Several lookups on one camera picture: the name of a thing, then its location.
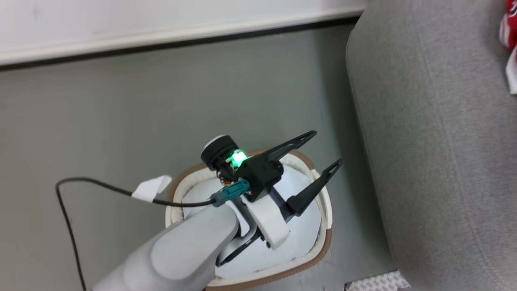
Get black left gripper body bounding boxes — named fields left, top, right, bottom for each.
left=200, top=135, right=285, bottom=202

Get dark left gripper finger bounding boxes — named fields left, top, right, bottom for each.
left=286, top=158, right=343, bottom=217
left=262, top=130, right=318, bottom=163

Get red and white jersey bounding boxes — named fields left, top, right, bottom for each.
left=498, top=0, right=517, bottom=96

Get grey fabric sofa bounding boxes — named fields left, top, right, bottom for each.
left=345, top=0, right=517, bottom=291

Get white laundry basket brown rim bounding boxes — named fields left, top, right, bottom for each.
left=164, top=148, right=334, bottom=291

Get silver checkered metal plate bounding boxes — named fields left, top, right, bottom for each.
left=345, top=270, right=411, bottom=291

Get white and black baseboard strip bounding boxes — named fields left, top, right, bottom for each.
left=0, top=5, right=367, bottom=72

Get teal cable connector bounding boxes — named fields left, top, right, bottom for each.
left=210, top=179, right=251, bottom=207

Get white cable tag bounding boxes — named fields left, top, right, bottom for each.
left=131, top=175, right=173, bottom=203

